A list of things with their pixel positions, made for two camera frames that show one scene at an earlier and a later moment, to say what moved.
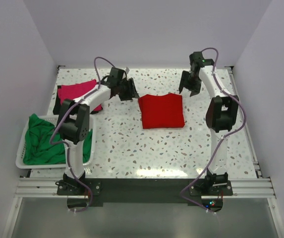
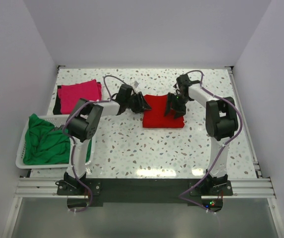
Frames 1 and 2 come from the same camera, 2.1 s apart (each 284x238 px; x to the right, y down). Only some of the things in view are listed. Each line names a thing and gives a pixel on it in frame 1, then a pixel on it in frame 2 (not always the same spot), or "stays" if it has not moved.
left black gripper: [132, 92] → [142, 103]
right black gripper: [194, 89] → [180, 111]
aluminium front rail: [46, 188] stays
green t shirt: [38, 149] stays
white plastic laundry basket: [52, 119] stays
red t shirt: [164, 111] stays
